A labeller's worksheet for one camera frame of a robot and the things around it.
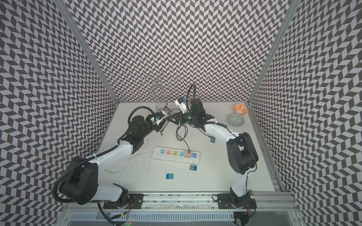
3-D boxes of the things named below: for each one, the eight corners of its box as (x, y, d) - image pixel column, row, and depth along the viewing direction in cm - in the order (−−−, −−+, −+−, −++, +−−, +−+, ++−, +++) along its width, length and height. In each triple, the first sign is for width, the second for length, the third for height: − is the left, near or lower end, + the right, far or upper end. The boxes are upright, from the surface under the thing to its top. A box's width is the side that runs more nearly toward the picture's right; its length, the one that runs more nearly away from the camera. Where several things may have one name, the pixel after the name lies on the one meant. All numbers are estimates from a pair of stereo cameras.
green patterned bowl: (229, 126, 104) (231, 123, 100) (227, 116, 110) (228, 113, 107) (243, 126, 104) (245, 123, 100) (240, 116, 110) (242, 113, 107)
